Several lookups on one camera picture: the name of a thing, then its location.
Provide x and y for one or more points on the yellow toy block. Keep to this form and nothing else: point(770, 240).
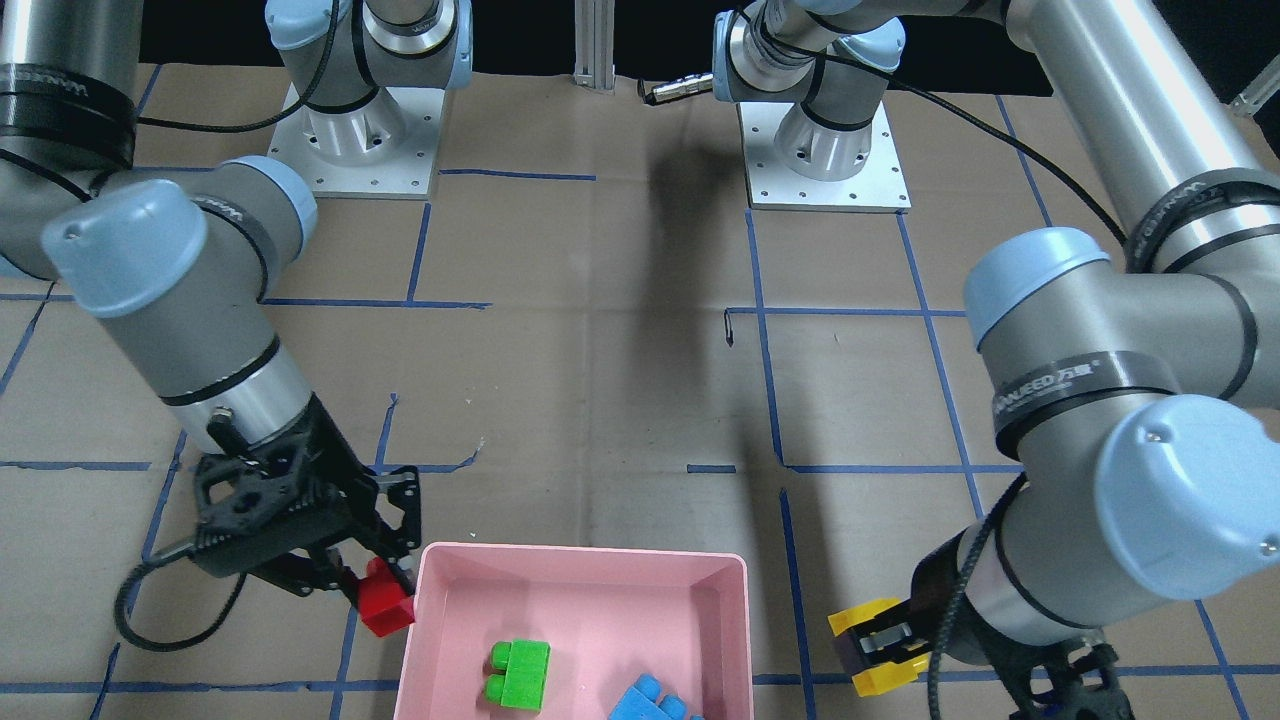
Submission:
point(878, 646)

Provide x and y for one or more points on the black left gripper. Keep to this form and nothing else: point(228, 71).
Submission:
point(934, 592)

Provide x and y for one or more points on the red toy block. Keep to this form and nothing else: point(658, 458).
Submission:
point(385, 598)

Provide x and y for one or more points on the aluminium profile post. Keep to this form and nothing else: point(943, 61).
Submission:
point(593, 61)

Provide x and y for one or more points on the blue toy block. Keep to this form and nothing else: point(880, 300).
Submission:
point(647, 698)

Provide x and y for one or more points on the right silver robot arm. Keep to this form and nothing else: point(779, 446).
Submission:
point(174, 266)

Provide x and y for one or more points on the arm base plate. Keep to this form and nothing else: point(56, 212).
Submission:
point(387, 150)
point(793, 164)

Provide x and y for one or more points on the green toy block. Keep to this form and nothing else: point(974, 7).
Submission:
point(519, 674)

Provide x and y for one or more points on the metal cable connector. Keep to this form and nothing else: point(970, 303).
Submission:
point(663, 93)

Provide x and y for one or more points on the pink plastic box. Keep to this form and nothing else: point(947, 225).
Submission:
point(608, 616)

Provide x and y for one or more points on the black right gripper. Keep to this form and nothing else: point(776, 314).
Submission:
point(338, 462)

